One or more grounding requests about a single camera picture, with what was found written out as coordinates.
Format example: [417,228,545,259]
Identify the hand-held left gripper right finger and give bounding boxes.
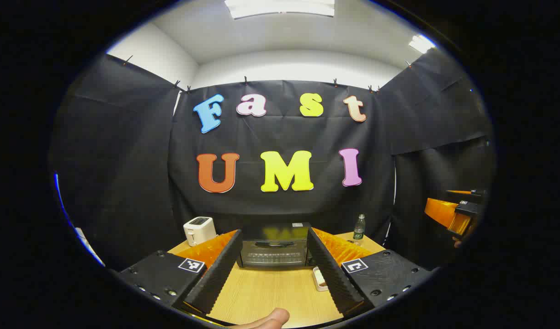
[307,227,433,318]

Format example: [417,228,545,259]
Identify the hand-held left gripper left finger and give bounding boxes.
[117,229,243,316]

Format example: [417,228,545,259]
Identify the black electric oven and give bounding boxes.
[236,223,318,269]

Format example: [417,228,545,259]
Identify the white rectangular container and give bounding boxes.
[312,266,330,292]

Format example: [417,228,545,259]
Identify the white toaster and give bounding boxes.
[183,217,217,247]

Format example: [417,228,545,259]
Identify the clear plastic water bottle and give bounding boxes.
[353,214,366,246]

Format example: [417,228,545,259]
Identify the black backdrop cloth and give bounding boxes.
[49,48,496,270]

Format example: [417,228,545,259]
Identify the small ceiling light panel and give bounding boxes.
[408,34,437,54]

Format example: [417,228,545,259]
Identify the large ceiling light panel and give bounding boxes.
[224,0,336,20]

